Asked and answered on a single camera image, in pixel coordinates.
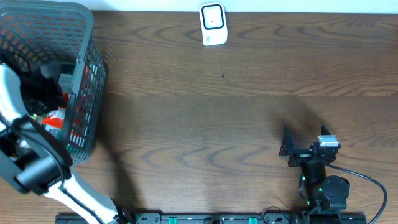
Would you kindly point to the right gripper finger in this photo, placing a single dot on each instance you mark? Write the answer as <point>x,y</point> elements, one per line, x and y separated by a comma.
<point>287,145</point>
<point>324,130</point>

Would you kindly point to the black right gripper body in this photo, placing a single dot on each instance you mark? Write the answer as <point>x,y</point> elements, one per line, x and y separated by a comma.
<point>302,157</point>

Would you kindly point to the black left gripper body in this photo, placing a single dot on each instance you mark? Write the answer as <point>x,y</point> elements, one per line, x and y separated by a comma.
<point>38,99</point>

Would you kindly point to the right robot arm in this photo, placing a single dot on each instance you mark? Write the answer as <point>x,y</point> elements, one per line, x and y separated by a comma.
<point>326,196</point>

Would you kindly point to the white barcode scanner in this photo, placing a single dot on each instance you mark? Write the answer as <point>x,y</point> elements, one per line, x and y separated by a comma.
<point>213,24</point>

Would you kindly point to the green white snack bag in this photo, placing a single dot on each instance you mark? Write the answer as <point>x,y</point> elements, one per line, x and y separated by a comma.
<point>66,82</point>

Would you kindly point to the grey plastic laundry basket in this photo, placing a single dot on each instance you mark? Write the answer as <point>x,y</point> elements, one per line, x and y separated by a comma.
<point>38,32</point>

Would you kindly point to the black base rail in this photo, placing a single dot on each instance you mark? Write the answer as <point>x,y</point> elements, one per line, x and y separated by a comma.
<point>270,218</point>

